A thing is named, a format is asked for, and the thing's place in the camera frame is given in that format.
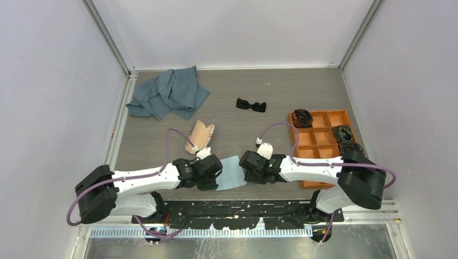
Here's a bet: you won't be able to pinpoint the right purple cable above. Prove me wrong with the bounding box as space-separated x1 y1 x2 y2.
257 122 397 189

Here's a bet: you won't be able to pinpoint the orange compartment tray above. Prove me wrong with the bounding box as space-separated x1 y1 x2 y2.
288 110 359 189

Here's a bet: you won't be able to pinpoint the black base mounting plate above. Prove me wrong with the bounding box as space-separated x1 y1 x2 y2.
141 200 330 230

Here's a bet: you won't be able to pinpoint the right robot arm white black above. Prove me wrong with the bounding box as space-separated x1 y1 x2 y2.
239 151 388 222

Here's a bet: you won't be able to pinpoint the camouflage rolled belt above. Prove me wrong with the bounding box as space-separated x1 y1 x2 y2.
332 125 355 144

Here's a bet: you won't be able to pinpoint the white slotted cable duct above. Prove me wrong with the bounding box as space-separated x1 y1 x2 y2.
89 227 313 238

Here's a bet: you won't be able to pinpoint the purple cable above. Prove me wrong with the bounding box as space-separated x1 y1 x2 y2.
66 128 198 227
257 122 397 189

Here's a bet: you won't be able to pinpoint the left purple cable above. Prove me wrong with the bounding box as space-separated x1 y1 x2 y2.
66 128 198 227

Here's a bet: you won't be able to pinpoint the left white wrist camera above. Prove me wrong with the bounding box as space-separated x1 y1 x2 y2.
195 147 211 160

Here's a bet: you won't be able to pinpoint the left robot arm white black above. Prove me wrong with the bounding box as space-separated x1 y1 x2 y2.
68 154 223 226

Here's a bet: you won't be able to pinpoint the patterned glasses case tan lining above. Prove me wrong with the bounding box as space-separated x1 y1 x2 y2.
185 120 215 155

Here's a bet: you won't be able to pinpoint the dark braided rolled belt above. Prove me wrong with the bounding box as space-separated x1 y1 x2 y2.
340 141 365 155

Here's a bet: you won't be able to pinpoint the light blue cleaning cloth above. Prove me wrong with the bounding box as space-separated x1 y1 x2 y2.
216 156 247 191

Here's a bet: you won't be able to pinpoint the brown black rolled belt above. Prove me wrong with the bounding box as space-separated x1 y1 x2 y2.
292 109 313 128

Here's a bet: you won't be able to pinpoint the black sunglasses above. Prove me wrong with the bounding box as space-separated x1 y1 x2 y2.
236 98 267 113

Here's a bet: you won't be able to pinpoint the crumpled grey-blue cloth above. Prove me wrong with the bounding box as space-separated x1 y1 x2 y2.
126 66 210 120

